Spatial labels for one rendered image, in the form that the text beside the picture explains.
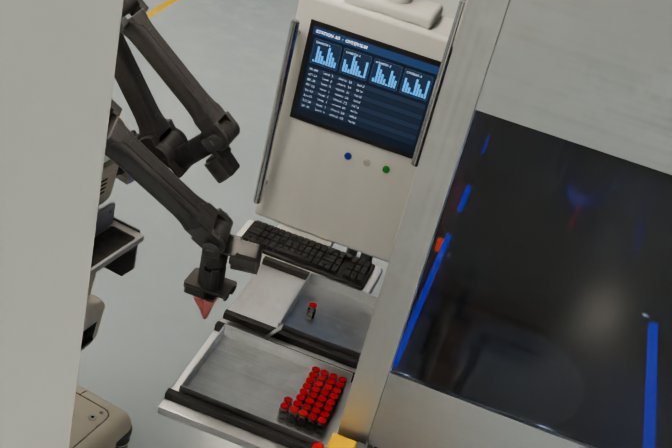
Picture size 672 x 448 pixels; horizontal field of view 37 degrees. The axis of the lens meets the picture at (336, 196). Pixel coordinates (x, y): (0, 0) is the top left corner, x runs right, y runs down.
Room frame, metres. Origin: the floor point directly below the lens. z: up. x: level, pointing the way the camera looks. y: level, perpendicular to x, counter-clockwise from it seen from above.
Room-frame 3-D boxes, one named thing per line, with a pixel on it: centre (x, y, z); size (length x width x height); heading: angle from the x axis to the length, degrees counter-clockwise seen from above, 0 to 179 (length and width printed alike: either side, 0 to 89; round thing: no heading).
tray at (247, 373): (1.81, 0.04, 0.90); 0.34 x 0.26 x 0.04; 80
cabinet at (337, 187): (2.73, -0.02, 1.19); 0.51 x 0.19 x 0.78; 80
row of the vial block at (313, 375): (1.80, -0.04, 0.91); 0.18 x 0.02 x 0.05; 170
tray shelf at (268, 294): (1.98, -0.03, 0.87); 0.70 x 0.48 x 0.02; 170
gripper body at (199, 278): (1.78, 0.22, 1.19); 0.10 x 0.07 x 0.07; 79
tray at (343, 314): (2.13, -0.13, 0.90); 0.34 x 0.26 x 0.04; 80
